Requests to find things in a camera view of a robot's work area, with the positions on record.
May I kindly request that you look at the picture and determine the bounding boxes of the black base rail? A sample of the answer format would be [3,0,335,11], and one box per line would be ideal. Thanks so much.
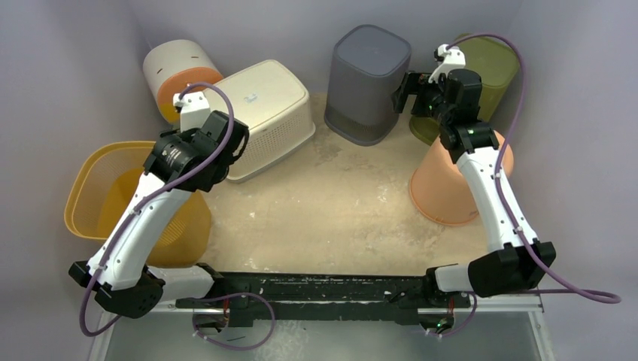
[176,272,470,328]

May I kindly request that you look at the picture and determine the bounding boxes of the white mini drawer cabinet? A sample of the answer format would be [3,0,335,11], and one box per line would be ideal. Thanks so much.
[142,39,223,124]

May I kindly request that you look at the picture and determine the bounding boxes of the white plastic basket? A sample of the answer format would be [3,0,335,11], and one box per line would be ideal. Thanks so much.
[216,59,316,183]

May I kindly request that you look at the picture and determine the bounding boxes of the green plastic basket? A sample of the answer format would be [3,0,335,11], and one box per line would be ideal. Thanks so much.
[409,33,521,147]

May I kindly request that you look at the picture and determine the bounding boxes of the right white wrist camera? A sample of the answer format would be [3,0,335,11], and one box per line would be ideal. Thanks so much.
[427,44,466,83]

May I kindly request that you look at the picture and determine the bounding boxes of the orange plastic basin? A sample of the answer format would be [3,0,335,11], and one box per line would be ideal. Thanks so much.
[409,130,515,228]

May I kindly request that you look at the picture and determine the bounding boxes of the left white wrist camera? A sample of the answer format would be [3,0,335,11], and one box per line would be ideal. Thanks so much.
[173,91,211,132]

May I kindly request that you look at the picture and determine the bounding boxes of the grey plastic basket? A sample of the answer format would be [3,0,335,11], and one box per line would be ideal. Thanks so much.
[324,24,412,147]

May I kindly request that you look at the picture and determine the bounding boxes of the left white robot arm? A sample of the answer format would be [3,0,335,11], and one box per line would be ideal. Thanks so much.
[68,111,249,319]

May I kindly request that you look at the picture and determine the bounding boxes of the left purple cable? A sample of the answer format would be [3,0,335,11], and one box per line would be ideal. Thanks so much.
[79,82,277,351]

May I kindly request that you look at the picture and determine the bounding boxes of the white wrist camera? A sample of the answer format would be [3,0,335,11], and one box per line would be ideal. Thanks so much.
[427,44,466,83]
[173,91,211,132]

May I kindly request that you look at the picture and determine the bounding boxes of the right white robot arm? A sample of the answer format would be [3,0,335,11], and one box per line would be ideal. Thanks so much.
[391,69,556,306]

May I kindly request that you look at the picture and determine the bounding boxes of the aluminium frame rail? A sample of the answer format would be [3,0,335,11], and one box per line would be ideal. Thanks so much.
[90,144,555,361]

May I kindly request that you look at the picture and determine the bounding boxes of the yellow plastic basket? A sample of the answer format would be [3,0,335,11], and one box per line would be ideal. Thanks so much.
[64,141,212,268]

